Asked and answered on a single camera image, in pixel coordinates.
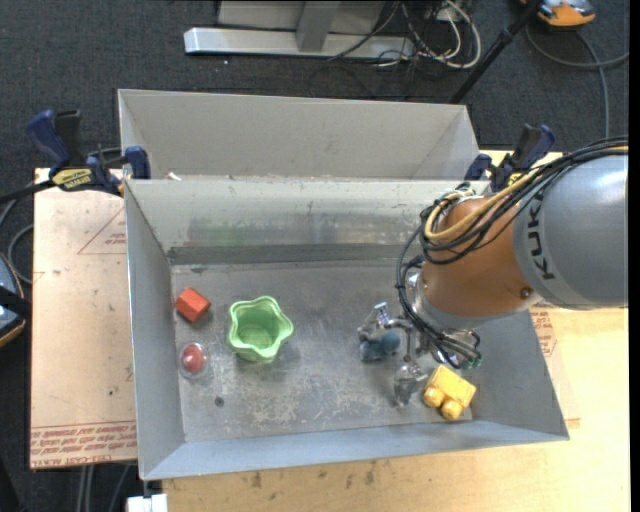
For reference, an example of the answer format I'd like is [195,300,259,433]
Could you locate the blue-grey toy animal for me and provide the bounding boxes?
[358,329,403,363]

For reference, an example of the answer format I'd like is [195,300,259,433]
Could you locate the yellow toy brick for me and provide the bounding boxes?
[422,364,478,422]

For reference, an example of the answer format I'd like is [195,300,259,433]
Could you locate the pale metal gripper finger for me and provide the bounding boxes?
[393,363,430,408]
[356,301,393,335]

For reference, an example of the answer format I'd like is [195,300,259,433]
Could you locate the green wavy-rimmed cup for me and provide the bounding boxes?
[227,295,295,365]

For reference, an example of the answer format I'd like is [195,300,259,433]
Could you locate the grey metal bin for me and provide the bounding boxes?
[117,88,571,482]

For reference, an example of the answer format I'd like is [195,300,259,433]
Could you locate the red-orange block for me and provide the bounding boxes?
[174,286,213,324]

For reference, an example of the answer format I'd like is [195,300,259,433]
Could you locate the red ball in clear dome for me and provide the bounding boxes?
[178,341,211,379]

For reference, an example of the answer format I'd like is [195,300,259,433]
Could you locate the brown cardboard board red print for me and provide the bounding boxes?
[29,167,582,472]

